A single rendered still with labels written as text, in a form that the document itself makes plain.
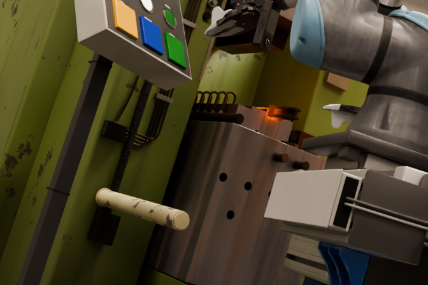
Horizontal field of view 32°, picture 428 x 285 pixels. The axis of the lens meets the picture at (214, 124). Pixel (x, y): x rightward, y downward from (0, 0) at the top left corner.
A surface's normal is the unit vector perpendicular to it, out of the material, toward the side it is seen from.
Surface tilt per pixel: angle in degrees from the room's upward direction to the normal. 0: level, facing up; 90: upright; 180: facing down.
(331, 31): 101
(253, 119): 90
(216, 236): 90
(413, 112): 72
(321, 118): 90
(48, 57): 90
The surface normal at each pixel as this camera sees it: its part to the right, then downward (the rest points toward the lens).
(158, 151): 0.51, 0.04
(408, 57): -0.03, 0.04
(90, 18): -0.51, -0.27
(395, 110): -0.19, -0.50
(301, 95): -0.81, -0.32
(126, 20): 0.85, -0.33
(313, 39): -0.11, 0.36
